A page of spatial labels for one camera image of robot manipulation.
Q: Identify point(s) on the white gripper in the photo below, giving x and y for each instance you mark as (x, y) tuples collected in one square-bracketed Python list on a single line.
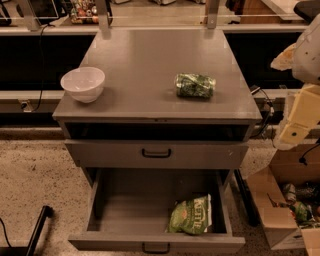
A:
[(307, 55)]

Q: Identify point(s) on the green kettle chip bag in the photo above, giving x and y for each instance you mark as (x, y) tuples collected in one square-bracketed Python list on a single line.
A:
[(192, 217)]

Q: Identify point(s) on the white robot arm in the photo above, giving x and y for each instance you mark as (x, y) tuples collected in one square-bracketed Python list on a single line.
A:
[(305, 67)]

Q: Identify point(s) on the grey drawer cabinet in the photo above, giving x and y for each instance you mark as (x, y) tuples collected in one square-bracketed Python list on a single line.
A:
[(139, 100)]

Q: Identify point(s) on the open lower grey drawer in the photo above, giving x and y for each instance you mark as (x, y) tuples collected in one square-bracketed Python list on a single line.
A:
[(130, 211)]

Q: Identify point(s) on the closed upper grey drawer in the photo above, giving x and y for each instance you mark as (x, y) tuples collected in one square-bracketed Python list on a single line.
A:
[(156, 154)]

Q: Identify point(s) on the cardboard box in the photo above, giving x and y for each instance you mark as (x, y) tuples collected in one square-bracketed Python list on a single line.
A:
[(296, 166)]

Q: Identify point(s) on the green soda can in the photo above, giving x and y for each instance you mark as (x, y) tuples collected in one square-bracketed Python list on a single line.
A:
[(194, 85)]

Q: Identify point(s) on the snack bags in box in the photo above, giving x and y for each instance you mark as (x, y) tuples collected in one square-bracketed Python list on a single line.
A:
[(303, 201)]

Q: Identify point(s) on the black metal leg right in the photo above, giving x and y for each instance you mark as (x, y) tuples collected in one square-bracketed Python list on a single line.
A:
[(253, 218)]

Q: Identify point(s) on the black metal leg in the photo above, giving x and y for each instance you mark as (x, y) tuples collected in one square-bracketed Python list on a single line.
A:
[(9, 250), (253, 218)]

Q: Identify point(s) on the white bowl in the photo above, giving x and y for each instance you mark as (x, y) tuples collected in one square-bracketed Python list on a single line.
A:
[(84, 84)]

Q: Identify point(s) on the snack basket on shelf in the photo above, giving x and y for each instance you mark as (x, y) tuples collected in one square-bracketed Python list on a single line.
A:
[(84, 12)]

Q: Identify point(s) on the black metal leg left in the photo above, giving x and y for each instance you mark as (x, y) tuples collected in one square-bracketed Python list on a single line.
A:
[(9, 250)]

